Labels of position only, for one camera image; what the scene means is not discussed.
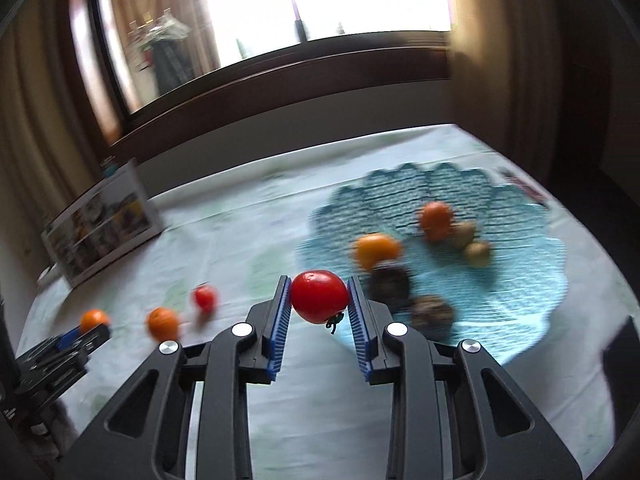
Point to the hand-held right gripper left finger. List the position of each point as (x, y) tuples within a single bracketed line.
[(280, 330)]

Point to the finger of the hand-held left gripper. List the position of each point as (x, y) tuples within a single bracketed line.
[(37, 352), (87, 338)]

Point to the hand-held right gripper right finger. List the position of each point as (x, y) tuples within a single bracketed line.
[(359, 330)]

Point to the large round orange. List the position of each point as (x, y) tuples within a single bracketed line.
[(94, 321)]

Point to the red cherry tomato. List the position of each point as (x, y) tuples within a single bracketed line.
[(317, 295), (205, 297)]

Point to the oval yellow-orange citrus fruit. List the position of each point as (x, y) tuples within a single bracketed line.
[(377, 251)]

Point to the dark-skinned round orange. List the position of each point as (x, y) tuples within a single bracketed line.
[(436, 220)]

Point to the yellow-brown kiwi fruit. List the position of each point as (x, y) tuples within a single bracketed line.
[(476, 253)]

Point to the small brown kiwi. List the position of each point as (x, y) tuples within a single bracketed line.
[(462, 234)]

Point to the blue lace plastic basket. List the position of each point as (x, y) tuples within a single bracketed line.
[(500, 280)]

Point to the white printed tablecloth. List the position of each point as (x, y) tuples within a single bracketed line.
[(240, 240)]

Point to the photo collage board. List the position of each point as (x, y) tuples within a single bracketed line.
[(100, 225)]

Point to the teal binder clip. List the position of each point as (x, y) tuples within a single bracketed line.
[(108, 166)]

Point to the beige curtain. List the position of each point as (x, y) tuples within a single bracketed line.
[(40, 110), (500, 35)]

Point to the reflective glass pane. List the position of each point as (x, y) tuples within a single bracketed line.
[(155, 35)]

